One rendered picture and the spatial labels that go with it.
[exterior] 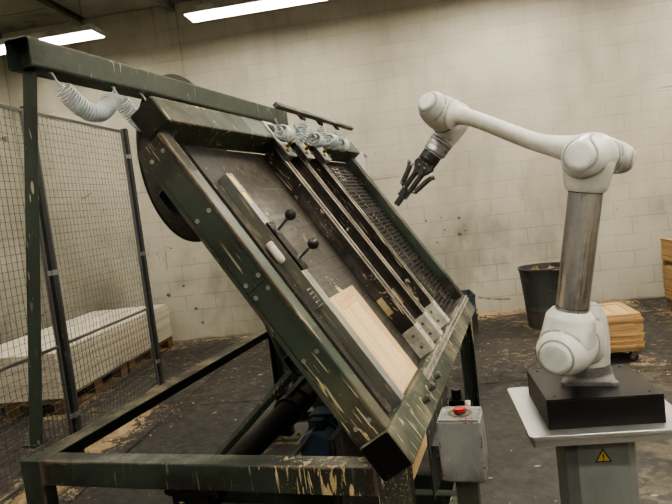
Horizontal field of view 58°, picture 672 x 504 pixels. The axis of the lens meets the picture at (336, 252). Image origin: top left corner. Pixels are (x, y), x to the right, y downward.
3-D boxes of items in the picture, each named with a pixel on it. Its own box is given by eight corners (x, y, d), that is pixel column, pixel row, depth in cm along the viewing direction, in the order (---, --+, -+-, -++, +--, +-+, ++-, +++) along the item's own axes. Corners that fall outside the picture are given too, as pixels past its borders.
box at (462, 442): (486, 485, 164) (480, 421, 163) (442, 484, 168) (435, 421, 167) (489, 465, 176) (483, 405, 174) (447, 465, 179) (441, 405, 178)
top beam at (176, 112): (147, 142, 183) (169, 120, 180) (128, 117, 184) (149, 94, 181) (349, 163, 393) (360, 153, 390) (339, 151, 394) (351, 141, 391)
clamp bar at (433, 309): (436, 331, 294) (476, 302, 287) (287, 144, 306) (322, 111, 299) (439, 327, 303) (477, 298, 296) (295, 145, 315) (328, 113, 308)
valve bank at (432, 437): (478, 502, 191) (471, 428, 189) (433, 500, 196) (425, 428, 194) (488, 438, 239) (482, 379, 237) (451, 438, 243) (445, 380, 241)
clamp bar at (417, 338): (419, 360, 247) (466, 326, 240) (244, 137, 259) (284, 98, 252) (423, 353, 256) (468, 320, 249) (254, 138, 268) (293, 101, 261)
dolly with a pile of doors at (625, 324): (648, 362, 488) (644, 312, 485) (580, 367, 495) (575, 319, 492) (622, 344, 548) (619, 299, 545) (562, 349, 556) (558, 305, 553)
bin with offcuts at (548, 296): (579, 328, 623) (573, 265, 618) (527, 332, 630) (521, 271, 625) (566, 318, 674) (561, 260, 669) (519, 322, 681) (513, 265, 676)
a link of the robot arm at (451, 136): (437, 139, 237) (423, 126, 226) (460, 105, 235) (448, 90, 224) (457, 152, 231) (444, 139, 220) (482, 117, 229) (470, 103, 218)
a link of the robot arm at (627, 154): (587, 131, 205) (575, 129, 194) (645, 140, 194) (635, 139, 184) (577, 169, 208) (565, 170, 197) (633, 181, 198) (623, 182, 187)
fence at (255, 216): (392, 407, 196) (401, 400, 195) (217, 180, 206) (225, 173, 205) (395, 402, 201) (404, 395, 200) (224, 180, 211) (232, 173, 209)
